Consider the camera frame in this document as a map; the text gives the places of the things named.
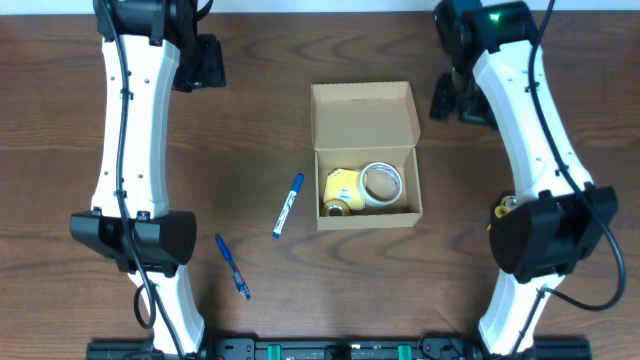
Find cardboard box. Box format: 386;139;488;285
311;81;423;230

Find white masking tape roll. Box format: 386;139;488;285
356;162;403;207

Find yellow clear tape roll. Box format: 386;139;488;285
322;199;350;217

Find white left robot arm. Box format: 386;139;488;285
70;0;226;359

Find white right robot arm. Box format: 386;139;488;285
430;0;618;359

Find blue white marker pen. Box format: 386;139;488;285
272;174;304;238

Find yellow sticky note pad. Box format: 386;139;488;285
323;169;365;211

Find blue ballpoint pen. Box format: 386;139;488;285
215;233;251;300

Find black mounting rail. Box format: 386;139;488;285
85;336;593;360

